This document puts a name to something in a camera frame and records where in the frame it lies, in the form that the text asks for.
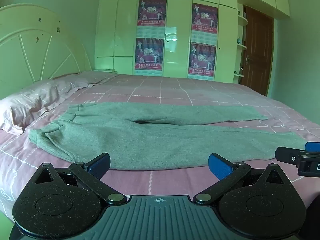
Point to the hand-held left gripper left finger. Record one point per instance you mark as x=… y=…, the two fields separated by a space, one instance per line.
x=98 y=166

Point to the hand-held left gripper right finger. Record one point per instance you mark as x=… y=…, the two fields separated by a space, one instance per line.
x=220 y=166

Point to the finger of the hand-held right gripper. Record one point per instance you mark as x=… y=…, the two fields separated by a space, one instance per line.
x=287 y=155
x=313 y=146

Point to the grey-green pants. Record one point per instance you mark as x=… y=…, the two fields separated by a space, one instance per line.
x=150 y=142

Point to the bed with pink checked sheet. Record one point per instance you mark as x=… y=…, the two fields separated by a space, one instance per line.
x=175 y=90

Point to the pink pillow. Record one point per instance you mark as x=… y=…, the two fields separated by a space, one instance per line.
x=85 y=78
x=32 y=102

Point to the brown wooden door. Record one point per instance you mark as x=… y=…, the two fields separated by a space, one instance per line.
x=258 y=52

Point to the white corner shelf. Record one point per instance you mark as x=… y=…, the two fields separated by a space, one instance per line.
x=240 y=47

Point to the white arched headboard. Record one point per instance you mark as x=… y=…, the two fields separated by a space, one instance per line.
x=30 y=47

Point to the white glossy wardrobe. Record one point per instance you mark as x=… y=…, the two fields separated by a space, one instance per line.
x=125 y=30

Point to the purple calendar wall poster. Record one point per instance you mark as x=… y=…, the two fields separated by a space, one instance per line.
x=149 y=56
x=152 y=12
x=202 y=61
x=204 y=21

